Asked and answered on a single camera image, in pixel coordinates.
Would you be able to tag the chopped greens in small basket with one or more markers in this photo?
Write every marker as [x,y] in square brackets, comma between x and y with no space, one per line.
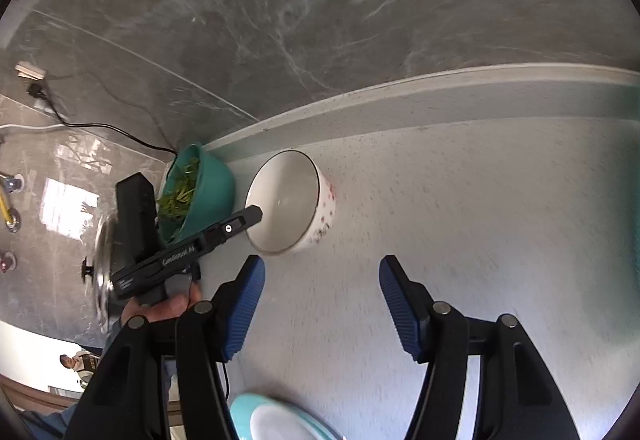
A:
[174,204]

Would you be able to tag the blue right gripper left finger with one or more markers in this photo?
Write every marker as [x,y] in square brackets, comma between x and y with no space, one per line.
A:
[239,299]

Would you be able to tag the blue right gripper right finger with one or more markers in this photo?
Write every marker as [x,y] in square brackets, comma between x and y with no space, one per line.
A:
[409,305]

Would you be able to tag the steel pot lid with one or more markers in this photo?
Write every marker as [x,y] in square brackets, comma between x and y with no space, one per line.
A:
[96,272]

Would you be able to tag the person's left hand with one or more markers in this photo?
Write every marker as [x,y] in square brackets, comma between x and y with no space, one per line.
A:
[170,309]

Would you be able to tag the small floral white bowl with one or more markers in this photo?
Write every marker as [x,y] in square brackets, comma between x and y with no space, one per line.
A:
[298,204]

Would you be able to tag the small green vegetable basket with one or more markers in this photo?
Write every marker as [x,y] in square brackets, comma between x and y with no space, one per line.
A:
[213,198]

